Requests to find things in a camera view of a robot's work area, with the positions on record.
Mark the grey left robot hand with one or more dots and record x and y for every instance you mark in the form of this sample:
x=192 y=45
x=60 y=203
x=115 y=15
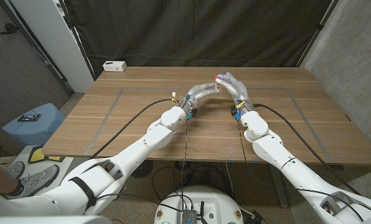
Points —
x=198 y=91

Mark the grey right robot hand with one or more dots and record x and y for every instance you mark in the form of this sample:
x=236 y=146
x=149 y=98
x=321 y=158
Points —
x=238 y=88

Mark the small wooden block with holes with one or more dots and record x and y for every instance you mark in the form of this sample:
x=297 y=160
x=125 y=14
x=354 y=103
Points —
x=217 y=88

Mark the red-headed wooden screw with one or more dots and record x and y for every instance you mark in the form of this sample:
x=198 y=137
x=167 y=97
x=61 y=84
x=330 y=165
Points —
x=218 y=77

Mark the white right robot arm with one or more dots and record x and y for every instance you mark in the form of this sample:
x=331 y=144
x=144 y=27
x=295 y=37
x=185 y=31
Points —
x=275 y=149

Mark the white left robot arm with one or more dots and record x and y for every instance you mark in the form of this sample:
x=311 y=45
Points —
x=151 y=140

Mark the black backdrop curtain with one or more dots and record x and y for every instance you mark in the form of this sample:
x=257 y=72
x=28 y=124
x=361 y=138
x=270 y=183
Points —
x=188 y=31

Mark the white power strip box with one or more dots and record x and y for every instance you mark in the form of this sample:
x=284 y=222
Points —
x=114 y=66

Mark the round black floor fan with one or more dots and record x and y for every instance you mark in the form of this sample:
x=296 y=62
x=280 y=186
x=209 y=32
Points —
x=145 y=169

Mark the black backdrop stand pole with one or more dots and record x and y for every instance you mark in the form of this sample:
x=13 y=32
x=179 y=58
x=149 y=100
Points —
x=319 y=27
x=77 y=39

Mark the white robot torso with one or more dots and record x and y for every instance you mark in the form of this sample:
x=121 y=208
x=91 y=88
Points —
x=216 y=202

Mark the grey table leg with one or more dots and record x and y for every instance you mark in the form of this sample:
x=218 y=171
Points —
x=280 y=194

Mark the grey electronics box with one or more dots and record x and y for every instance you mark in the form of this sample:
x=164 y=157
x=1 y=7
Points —
x=188 y=216

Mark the white pillar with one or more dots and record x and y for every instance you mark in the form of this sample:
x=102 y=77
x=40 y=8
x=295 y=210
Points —
x=58 y=40

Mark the blue plastic stool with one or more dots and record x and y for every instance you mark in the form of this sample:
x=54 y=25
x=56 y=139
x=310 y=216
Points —
x=39 y=132

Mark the black smartphone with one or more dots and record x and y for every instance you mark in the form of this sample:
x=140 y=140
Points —
x=29 y=117

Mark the grey black sneaker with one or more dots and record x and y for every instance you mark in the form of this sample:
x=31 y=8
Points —
x=37 y=180
x=15 y=169

